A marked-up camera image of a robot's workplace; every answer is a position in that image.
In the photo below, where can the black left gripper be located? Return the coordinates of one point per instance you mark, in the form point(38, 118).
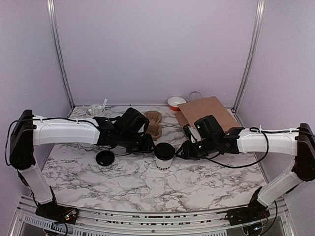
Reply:
point(146, 147)

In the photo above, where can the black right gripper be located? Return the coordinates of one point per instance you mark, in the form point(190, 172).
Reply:
point(188, 153)

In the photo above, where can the single white paper cup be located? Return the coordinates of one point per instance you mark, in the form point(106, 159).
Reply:
point(163, 165)

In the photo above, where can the black plastic cup lid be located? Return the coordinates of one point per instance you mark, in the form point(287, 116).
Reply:
point(105, 158)

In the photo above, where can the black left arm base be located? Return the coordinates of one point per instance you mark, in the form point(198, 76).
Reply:
point(52, 210)

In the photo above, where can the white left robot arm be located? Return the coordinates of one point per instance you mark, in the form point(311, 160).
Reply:
point(30, 131)

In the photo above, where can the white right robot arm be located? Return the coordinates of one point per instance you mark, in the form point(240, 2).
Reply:
point(296, 143)

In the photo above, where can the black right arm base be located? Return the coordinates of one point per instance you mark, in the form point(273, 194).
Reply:
point(252, 212)

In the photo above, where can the brown paper takeout bag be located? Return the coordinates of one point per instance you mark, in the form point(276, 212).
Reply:
point(192, 111)

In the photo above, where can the brown cardboard cup carrier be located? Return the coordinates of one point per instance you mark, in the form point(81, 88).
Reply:
point(154, 127)

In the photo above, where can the orange white bowl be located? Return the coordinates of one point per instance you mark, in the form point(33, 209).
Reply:
point(174, 102)

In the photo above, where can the front aluminium frame rail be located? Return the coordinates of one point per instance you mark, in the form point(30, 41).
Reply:
point(92, 222)

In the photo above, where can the left rear aluminium post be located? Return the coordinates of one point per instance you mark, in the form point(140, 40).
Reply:
point(58, 52)

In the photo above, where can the aluminium post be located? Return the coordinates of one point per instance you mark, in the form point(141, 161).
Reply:
point(58, 52)
point(258, 21)

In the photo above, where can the right rear aluminium post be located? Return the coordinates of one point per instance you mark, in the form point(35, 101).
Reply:
point(258, 21)

